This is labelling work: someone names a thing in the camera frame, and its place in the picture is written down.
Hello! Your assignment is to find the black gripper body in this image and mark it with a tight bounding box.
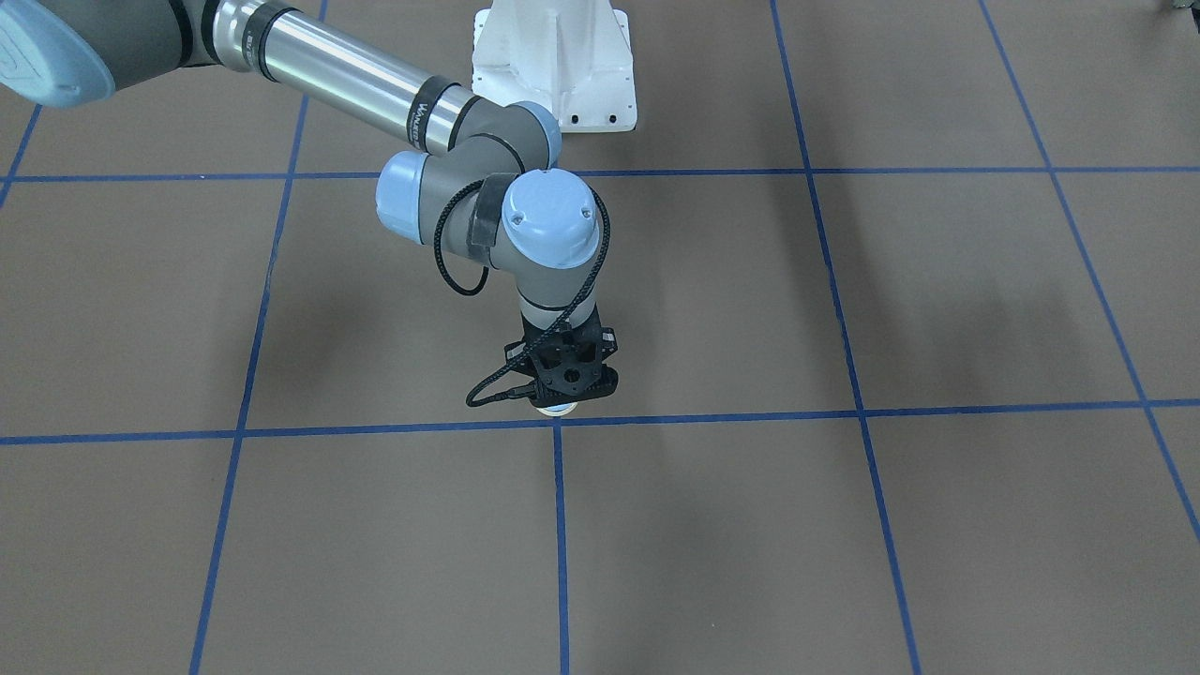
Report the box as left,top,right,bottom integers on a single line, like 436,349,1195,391
504,313,619,404

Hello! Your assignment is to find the cream and blue bell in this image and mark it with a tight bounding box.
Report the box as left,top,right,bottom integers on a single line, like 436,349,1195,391
534,401,578,417

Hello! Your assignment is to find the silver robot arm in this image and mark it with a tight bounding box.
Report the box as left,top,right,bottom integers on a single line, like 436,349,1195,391
2,1,619,416

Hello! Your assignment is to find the white camera pole base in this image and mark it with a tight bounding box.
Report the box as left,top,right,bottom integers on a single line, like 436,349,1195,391
472,1,638,135

